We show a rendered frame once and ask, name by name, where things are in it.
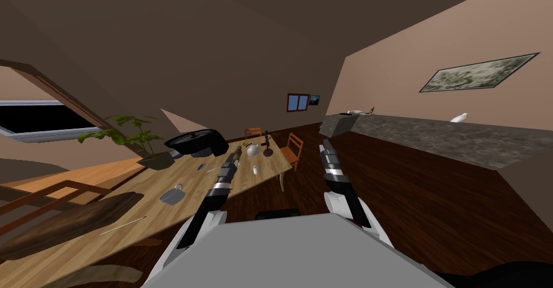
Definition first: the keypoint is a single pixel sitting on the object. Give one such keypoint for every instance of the small silver utensil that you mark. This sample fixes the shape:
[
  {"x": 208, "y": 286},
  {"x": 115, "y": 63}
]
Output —
[{"x": 213, "y": 169}]

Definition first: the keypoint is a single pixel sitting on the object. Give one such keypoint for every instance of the large grey framed picture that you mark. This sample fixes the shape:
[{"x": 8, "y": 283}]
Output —
[{"x": 477, "y": 74}]

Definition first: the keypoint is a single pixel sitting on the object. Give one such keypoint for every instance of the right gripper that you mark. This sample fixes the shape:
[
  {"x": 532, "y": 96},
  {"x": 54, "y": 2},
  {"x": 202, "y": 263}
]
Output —
[{"x": 332, "y": 158}]

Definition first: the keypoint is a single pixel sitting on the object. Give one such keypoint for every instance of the white framed dark window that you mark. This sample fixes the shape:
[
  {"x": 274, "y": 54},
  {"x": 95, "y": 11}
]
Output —
[{"x": 39, "y": 121}]

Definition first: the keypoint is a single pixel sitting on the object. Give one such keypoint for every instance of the white teapot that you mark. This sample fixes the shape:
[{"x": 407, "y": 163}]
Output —
[{"x": 253, "y": 149}]

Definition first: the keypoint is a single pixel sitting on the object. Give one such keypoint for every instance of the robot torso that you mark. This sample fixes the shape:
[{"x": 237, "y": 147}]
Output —
[{"x": 293, "y": 253}]

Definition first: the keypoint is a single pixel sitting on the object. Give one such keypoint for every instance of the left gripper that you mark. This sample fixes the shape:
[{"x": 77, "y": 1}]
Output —
[{"x": 231, "y": 161}]

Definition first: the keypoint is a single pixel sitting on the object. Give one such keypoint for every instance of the white salt shaker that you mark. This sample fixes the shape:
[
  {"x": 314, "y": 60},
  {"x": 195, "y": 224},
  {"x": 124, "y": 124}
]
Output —
[{"x": 255, "y": 169}]

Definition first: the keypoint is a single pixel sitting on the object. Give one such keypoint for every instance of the grey mug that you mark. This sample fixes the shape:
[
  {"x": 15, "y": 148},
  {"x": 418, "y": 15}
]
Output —
[{"x": 172, "y": 196}]

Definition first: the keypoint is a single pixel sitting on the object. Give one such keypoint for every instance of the black cooking pot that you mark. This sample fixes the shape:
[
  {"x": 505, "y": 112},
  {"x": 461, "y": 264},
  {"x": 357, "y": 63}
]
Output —
[{"x": 196, "y": 141}]

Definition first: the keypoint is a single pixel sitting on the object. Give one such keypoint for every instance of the orange wooden chair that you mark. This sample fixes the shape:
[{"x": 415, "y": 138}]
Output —
[
  {"x": 294, "y": 149},
  {"x": 253, "y": 132}
]

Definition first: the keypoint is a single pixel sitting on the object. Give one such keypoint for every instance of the small dark picture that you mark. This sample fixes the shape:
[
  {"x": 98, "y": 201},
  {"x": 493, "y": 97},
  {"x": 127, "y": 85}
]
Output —
[{"x": 315, "y": 100}]

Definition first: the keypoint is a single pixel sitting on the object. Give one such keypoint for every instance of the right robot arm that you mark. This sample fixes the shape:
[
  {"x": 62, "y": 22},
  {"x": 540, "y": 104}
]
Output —
[{"x": 345, "y": 193}]

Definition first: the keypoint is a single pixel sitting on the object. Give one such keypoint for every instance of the green potted plant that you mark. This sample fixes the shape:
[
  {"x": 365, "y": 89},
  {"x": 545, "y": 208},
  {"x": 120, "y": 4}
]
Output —
[{"x": 138, "y": 139}]

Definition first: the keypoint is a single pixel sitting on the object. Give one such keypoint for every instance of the dark brown wooden chair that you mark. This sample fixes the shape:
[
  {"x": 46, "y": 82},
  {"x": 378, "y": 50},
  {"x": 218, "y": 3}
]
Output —
[
  {"x": 73, "y": 223},
  {"x": 95, "y": 276}
]

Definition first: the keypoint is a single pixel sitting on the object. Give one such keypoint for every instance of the dark candlestick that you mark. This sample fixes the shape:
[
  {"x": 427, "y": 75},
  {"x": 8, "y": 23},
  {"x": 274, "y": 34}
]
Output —
[{"x": 267, "y": 147}]

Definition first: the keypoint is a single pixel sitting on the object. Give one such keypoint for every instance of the light wooden table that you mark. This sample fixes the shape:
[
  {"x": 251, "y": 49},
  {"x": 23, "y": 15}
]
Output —
[{"x": 129, "y": 244}]

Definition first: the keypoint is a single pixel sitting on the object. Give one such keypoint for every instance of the thin silver knife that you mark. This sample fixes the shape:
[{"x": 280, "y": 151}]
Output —
[{"x": 123, "y": 225}]

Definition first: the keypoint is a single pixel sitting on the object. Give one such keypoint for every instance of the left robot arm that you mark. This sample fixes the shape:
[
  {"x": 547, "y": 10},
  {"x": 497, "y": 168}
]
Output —
[{"x": 207, "y": 210}]

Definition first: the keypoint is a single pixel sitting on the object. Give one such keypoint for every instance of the brown framed window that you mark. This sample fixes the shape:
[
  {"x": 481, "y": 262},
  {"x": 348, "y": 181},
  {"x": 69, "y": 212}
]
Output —
[{"x": 298, "y": 102}]

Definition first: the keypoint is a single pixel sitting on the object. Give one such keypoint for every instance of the grey stone counter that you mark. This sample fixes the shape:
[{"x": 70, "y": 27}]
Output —
[{"x": 432, "y": 136}]

